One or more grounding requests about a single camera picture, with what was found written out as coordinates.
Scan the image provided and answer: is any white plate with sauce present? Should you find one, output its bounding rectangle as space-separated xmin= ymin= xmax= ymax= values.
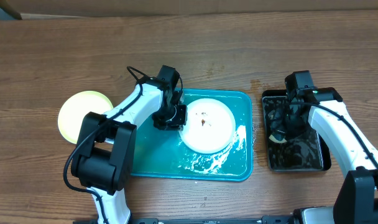
xmin=179 ymin=98 xmax=236 ymax=154

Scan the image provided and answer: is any yellow-green plate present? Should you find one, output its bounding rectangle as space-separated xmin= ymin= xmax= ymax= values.
xmin=57 ymin=91 xmax=113 ymax=144

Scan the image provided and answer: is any teal yellow sponge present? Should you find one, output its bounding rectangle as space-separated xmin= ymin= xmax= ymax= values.
xmin=269 ymin=134 xmax=287 ymax=144

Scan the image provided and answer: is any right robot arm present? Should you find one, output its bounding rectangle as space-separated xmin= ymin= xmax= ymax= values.
xmin=265 ymin=88 xmax=378 ymax=224

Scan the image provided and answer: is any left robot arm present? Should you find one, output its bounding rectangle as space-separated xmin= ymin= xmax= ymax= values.
xmin=63 ymin=75 xmax=187 ymax=223

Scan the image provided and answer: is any teal plastic tray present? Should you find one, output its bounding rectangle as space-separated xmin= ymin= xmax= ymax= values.
xmin=131 ymin=89 xmax=253 ymax=182

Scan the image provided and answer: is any black water tub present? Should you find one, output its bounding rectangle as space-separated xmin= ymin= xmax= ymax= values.
xmin=261 ymin=90 xmax=331 ymax=172

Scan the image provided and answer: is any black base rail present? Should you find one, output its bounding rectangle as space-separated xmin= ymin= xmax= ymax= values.
xmin=73 ymin=214 xmax=302 ymax=224

